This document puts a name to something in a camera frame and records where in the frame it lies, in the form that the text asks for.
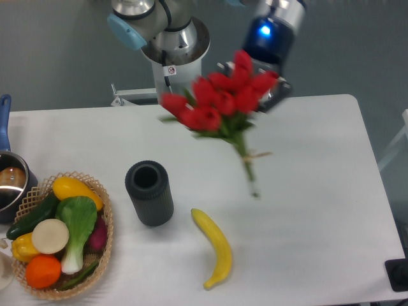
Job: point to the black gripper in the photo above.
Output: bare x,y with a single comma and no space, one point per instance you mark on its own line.
268,42

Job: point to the red tulip bouquet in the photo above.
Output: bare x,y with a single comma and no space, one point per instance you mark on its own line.
219,106

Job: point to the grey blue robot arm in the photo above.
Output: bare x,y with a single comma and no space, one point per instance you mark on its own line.
149,18

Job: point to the dark grey ribbed vase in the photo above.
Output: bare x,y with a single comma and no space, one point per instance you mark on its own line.
147,184

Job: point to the yellow banana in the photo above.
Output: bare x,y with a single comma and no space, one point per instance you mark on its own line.
220,244

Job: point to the yellow squash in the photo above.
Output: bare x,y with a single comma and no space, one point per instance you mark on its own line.
68,187

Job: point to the green bok choy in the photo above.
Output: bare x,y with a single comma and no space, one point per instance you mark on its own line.
79,214

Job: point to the purple red sweet potato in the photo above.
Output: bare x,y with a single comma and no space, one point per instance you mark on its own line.
98,238

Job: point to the black device at edge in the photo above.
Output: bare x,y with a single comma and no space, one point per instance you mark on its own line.
397,274

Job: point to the woven wicker basket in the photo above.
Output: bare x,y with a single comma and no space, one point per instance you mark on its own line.
33,198

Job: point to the dark green cucumber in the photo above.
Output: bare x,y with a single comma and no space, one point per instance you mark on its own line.
43,211

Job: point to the green chili pepper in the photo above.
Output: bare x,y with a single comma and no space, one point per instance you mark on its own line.
88,271

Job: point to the orange fruit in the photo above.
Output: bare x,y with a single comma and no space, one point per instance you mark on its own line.
43,271

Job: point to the yellow bell pepper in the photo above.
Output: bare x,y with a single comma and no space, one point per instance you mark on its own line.
23,248

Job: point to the small garlic clove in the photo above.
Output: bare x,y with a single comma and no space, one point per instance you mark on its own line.
3,244

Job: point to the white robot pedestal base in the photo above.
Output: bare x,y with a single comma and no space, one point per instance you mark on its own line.
175,58

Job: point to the white frame at right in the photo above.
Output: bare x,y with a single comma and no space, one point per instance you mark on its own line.
395,146

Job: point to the blue handled saucepan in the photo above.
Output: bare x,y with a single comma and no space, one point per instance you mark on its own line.
16,177

